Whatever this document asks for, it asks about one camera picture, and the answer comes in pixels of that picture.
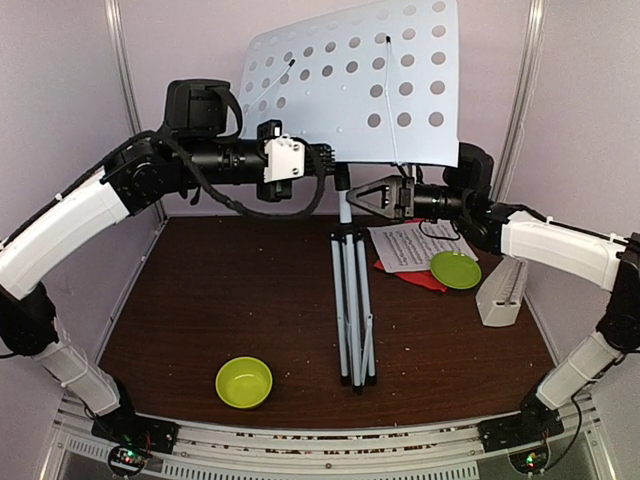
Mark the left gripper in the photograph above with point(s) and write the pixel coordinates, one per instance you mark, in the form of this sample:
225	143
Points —
281	186

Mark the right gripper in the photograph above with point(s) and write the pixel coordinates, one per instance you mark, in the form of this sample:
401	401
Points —
392	187

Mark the white sheet music page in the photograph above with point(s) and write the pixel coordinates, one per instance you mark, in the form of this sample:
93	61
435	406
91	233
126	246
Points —
410	246

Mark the light blue music stand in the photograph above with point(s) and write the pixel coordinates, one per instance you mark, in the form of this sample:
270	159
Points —
380	84

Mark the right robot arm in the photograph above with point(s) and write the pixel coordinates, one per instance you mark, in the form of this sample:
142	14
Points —
607	262

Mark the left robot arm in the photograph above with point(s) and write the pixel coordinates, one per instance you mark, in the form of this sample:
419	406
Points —
124	183

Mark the red paper sheet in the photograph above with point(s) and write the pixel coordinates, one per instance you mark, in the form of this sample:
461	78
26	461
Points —
423	279

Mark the green plate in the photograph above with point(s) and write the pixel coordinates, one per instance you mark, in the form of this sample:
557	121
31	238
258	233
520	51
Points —
455	270

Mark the white metronome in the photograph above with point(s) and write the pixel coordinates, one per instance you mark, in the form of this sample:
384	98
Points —
500	296

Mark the green bowl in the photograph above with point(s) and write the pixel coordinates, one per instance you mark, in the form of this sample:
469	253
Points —
244	383

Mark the left aluminium frame post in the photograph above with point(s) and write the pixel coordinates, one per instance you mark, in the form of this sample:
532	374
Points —
119	47

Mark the aluminium frame post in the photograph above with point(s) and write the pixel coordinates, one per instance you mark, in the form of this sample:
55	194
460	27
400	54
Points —
119	47
524	92

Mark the right aluminium frame post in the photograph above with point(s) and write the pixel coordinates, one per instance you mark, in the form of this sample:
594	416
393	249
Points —
524	92

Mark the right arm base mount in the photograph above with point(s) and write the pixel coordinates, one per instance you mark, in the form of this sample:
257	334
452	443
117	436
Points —
525	434

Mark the front aluminium rail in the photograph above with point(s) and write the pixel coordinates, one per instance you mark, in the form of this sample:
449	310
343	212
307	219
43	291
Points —
443	450

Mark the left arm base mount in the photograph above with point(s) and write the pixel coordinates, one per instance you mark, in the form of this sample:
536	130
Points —
136	438

